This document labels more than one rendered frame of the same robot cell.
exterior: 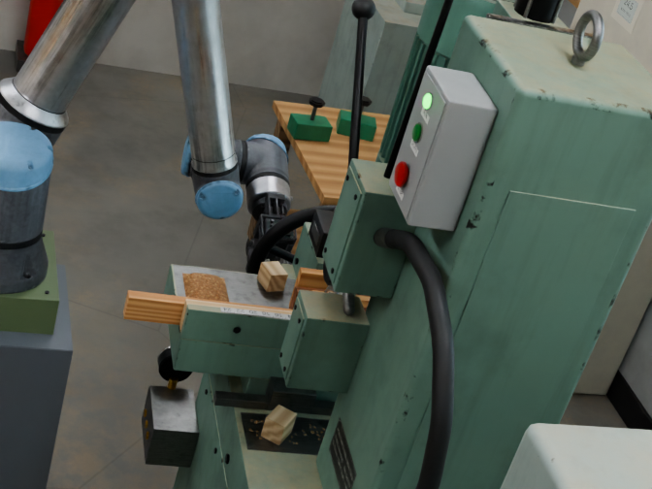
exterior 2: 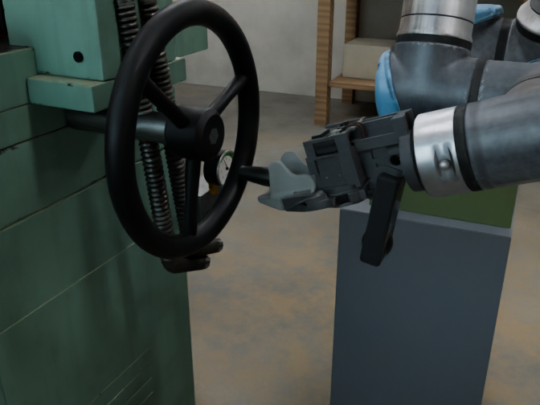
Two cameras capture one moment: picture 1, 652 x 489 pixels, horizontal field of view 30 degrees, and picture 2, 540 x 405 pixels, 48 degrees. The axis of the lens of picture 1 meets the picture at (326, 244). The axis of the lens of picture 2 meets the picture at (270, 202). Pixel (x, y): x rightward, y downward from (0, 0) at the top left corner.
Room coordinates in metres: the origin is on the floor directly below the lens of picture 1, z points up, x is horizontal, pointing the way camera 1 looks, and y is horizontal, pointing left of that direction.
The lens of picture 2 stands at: (2.50, -0.42, 1.02)
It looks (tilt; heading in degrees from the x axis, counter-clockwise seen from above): 24 degrees down; 135
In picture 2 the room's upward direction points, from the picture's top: straight up
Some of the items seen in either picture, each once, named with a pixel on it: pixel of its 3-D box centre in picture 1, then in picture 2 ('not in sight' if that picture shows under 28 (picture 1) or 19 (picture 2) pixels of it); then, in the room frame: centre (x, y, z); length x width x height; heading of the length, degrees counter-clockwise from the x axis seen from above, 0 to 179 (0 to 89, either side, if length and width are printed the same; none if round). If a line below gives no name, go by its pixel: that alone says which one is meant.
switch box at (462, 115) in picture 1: (440, 148); not in sight; (1.30, -0.09, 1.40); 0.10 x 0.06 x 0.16; 19
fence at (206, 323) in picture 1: (373, 342); not in sight; (1.60, -0.12, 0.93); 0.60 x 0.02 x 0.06; 109
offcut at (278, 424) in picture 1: (278, 424); not in sight; (1.48, -0.01, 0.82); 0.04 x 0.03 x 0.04; 163
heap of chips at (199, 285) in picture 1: (208, 288); not in sight; (1.64, 0.16, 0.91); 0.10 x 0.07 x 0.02; 19
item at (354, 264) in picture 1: (370, 228); not in sight; (1.39, -0.05, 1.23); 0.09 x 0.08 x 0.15; 19
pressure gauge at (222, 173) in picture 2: (174, 369); (218, 172); (1.76, 0.19, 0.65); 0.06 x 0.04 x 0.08; 109
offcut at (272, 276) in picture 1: (272, 276); not in sight; (1.72, 0.07, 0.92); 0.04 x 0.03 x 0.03; 36
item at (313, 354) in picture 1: (321, 342); not in sight; (1.42, -0.03, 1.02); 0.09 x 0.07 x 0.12; 109
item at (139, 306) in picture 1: (335, 328); not in sight; (1.62, -0.05, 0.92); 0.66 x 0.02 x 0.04; 109
